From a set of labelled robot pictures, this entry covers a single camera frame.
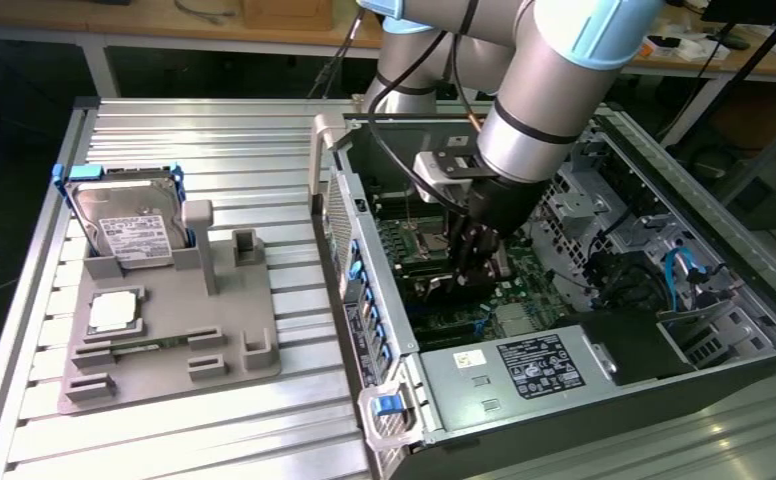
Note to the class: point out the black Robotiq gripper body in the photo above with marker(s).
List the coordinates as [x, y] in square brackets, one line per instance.
[505, 207]

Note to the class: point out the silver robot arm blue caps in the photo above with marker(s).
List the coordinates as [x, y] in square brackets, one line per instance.
[549, 90]

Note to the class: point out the short black expansion slot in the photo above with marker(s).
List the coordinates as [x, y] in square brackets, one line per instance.
[451, 336]

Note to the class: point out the CPU socket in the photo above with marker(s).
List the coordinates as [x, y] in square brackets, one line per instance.
[435, 240]

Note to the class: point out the labelled black RAM stick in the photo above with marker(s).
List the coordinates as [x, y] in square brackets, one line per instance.
[418, 267]

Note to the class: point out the green motherboard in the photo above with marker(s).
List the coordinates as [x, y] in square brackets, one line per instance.
[535, 300]

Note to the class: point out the silver disk bay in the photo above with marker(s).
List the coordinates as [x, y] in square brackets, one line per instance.
[575, 200]

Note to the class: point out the silver chipset heatsink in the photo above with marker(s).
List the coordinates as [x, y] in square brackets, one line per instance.
[514, 320]

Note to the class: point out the open black PC case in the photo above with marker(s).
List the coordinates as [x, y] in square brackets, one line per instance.
[338, 200]

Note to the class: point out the grey power supply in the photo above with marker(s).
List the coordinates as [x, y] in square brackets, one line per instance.
[469, 390]

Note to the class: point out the slotted silver drive cage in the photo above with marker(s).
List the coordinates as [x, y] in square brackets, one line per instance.
[729, 335]

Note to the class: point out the black tower computer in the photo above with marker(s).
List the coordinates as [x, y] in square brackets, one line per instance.
[772, 200]

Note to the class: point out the white orange parts box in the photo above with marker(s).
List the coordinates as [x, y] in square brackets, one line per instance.
[682, 47]

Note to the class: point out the black slanted pole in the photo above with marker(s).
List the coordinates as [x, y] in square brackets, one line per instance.
[749, 62]

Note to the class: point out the grey parts rack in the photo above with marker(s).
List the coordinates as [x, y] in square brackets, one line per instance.
[182, 370]

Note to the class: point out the silver hard disk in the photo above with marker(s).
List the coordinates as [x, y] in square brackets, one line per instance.
[135, 235]

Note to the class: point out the green RAM stick bare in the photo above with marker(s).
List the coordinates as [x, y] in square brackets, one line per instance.
[155, 344]

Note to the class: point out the silver CPU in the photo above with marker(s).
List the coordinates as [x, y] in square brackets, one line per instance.
[115, 312]

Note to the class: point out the black monitor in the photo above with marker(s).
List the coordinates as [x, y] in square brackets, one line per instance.
[756, 9]

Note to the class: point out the blue disk caddy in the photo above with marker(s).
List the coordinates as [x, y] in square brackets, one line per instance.
[84, 173]

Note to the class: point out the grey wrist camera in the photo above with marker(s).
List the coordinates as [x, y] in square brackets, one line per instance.
[431, 172]

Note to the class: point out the black plastic duct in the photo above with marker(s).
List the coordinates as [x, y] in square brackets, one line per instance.
[635, 345]

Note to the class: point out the wooden desk white frame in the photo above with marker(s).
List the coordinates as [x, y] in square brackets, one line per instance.
[162, 22]

